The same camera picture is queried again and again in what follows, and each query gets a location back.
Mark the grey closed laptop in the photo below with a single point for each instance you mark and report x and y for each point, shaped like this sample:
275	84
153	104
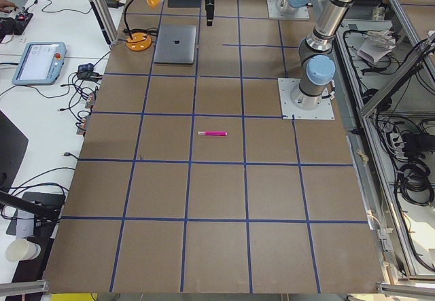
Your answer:
175	44

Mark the black power adapter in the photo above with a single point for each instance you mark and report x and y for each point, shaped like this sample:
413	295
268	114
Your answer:
114	4

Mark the orange desk lamp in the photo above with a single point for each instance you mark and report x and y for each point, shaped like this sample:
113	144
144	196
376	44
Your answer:
140	37

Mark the pink marker pen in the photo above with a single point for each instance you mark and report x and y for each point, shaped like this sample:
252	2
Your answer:
212	133

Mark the white paper cup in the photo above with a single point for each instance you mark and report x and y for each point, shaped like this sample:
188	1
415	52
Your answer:
22	250

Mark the blue teach pendant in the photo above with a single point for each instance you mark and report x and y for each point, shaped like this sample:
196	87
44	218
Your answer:
40	64

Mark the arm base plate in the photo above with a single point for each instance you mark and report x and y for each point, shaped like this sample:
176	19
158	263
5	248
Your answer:
273	13
297	106

